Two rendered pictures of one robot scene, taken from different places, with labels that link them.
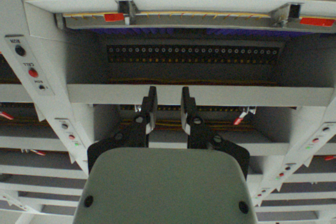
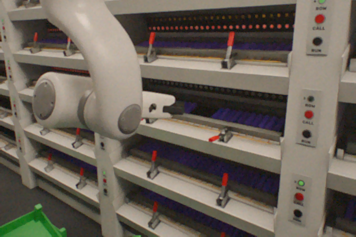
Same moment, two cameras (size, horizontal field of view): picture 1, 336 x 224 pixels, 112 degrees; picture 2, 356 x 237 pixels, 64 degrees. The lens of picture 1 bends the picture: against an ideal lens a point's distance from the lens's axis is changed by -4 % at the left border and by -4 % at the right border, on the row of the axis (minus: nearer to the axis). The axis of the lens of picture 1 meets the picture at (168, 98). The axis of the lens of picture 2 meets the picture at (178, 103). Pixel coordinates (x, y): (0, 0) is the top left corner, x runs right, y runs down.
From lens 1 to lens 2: 0.63 m
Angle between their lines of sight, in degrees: 59
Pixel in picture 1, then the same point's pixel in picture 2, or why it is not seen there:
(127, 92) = (231, 81)
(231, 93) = (161, 74)
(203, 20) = (189, 119)
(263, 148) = (121, 8)
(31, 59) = (301, 126)
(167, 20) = (208, 123)
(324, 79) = not seen: hidden behind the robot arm
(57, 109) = (312, 69)
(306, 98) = not seen: hidden behind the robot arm
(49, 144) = not seen: outside the picture
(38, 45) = (287, 133)
